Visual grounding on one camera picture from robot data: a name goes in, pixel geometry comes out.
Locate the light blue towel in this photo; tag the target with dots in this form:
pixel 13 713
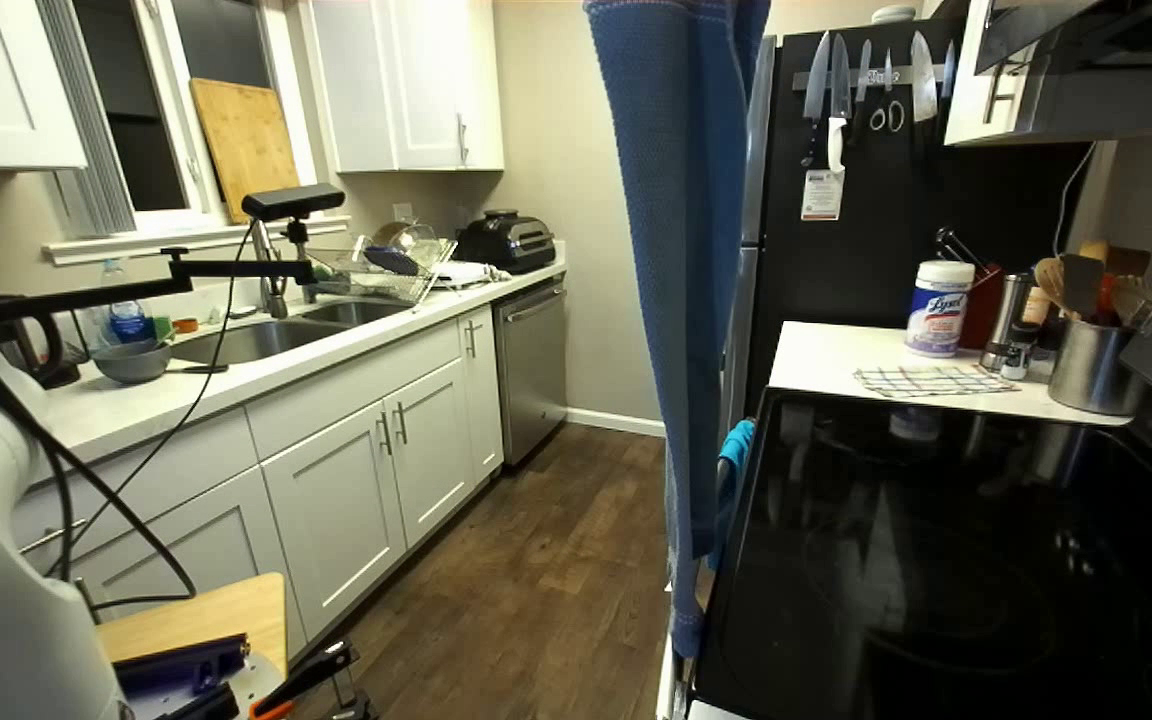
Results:
pixel 676 81

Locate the bright blue striped towel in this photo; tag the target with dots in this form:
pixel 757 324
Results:
pixel 732 465

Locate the stainless steel electric stove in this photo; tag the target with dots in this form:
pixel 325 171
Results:
pixel 948 559

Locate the stainless dishwasher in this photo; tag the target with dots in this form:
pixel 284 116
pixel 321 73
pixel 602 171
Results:
pixel 531 350

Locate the black waffle maker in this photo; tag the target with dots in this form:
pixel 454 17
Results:
pixel 507 241

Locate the white sink base cabinets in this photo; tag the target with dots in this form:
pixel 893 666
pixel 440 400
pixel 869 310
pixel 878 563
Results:
pixel 325 465

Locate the kitchen sink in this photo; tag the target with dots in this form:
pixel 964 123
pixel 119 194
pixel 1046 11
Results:
pixel 269 337

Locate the black refrigerator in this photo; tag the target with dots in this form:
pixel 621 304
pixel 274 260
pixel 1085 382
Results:
pixel 838 219

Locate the white trivet mat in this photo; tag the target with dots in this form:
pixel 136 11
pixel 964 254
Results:
pixel 913 382

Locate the disinfecting wipes canister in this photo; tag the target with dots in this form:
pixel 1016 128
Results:
pixel 936 304

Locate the knives on magnetic strip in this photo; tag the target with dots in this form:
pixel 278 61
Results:
pixel 838 81

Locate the wooden cutting board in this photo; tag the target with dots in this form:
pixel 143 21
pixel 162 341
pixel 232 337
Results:
pixel 245 142

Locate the wooden stool with tools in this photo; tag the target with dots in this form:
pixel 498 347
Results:
pixel 217 657

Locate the metal utensil crock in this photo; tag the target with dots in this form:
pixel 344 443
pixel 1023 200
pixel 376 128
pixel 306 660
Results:
pixel 1088 369

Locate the black camera on stand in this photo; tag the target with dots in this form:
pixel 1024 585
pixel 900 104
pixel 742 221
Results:
pixel 295 207

